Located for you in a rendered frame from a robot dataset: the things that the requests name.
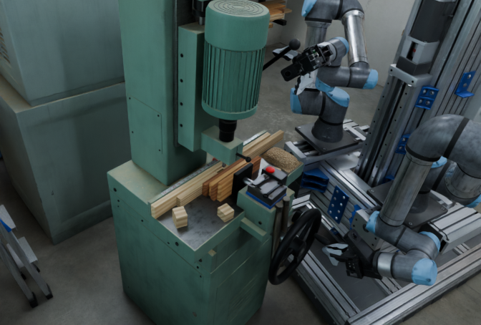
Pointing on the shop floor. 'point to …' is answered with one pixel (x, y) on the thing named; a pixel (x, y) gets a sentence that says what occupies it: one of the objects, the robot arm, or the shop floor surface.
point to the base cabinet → (187, 275)
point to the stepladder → (15, 246)
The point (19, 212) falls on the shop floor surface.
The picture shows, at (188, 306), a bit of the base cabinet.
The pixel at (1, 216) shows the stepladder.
